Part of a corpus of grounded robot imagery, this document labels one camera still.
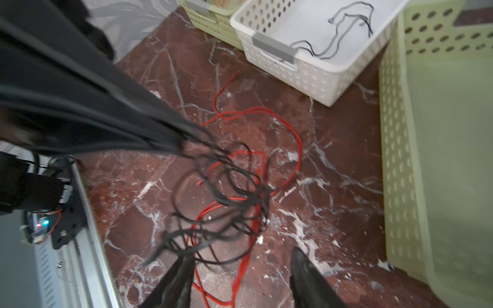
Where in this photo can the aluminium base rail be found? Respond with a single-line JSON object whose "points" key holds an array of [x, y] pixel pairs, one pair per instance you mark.
{"points": [[71, 266]]}

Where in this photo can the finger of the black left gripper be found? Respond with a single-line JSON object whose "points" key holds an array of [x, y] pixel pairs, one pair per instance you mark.
{"points": [[61, 93]]}

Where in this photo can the light green basket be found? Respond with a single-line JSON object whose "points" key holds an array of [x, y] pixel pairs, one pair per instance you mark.
{"points": [[436, 132], [213, 17]]}

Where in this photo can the right light green basket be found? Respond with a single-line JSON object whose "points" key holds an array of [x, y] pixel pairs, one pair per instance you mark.
{"points": [[436, 132]]}

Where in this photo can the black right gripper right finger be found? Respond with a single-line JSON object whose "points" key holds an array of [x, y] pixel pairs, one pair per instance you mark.
{"points": [[308, 285]]}

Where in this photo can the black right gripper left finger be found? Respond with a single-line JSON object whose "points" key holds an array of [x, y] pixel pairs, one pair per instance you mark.
{"points": [[174, 289]]}

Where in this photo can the left light green basket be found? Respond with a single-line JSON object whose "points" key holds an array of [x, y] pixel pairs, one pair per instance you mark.
{"points": [[213, 17]]}

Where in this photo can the white perforated basket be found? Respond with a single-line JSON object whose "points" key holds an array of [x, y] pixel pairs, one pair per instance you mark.
{"points": [[317, 47]]}

